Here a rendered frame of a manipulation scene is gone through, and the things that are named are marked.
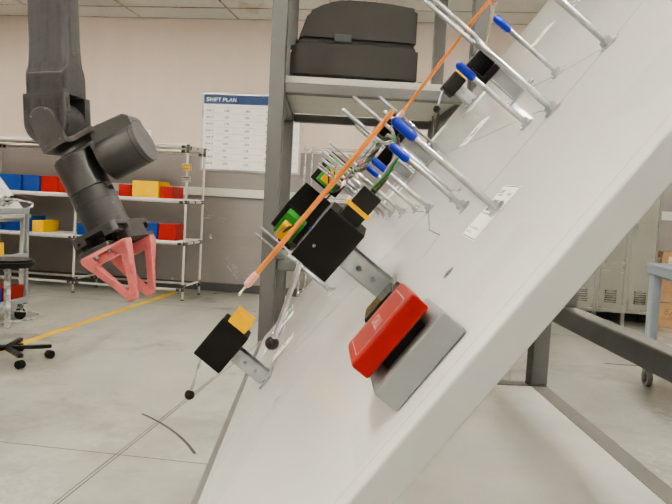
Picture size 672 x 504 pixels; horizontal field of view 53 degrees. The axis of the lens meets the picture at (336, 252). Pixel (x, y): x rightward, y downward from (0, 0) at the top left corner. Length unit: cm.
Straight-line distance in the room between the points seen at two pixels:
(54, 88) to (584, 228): 75
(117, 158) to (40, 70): 15
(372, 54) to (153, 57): 740
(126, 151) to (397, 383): 62
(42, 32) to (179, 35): 793
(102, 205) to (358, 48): 90
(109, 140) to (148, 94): 800
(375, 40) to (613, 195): 136
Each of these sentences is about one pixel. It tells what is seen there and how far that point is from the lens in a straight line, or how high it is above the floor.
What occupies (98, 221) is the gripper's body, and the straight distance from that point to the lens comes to 92.
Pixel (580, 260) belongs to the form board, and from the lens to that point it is 33.
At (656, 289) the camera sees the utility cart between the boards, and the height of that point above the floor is 69.
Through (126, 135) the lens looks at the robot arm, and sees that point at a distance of 91.
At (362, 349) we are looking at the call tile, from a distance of 36.
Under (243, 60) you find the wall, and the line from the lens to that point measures 859.
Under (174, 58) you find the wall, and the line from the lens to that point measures 886.
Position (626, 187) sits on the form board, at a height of 119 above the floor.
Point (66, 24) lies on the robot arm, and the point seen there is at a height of 139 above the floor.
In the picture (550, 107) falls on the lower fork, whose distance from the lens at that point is 60.
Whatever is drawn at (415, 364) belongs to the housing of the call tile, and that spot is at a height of 110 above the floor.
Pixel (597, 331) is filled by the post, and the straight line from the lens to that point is 124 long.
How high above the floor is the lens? 118
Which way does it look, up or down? 4 degrees down
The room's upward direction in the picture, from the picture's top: 3 degrees clockwise
